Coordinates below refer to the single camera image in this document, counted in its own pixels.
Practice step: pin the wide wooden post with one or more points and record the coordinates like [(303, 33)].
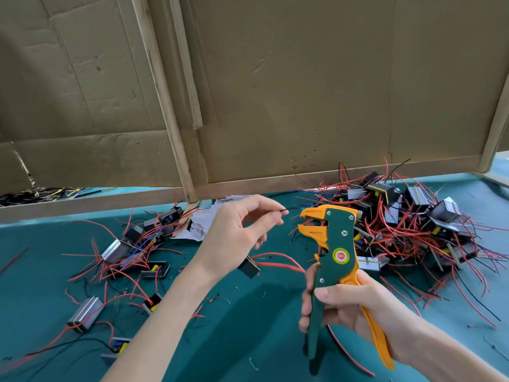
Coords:
[(163, 91)]

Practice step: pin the smooth brown cardboard panel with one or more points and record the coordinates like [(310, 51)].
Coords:
[(350, 75)]

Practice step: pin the person's right hand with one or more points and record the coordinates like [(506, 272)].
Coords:
[(362, 306)]

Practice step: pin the person's left forearm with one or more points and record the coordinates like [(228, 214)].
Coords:
[(151, 330)]

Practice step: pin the person's right forearm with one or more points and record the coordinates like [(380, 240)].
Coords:
[(453, 358)]

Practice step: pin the crumpled grey plastic bag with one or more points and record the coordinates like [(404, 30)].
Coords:
[(199, 220)]

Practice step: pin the wooden corner post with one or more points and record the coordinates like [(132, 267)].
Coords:
[(493, 127)]

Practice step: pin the creased brown cardboard panel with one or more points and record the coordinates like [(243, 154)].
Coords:
[(71, 75)]

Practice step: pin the thin wooden strip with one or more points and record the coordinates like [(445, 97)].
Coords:
[(185, 63)]

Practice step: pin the person's left hand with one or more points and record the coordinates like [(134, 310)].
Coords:
[(231, 234)]

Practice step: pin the flat grey board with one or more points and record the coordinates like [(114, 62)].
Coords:
[(498, 171)]

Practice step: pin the short wooden bottom rail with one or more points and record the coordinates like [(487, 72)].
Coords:
[(79, 207)]

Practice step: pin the long wooden bottom rail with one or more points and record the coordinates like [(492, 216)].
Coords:
[(342, 175)]

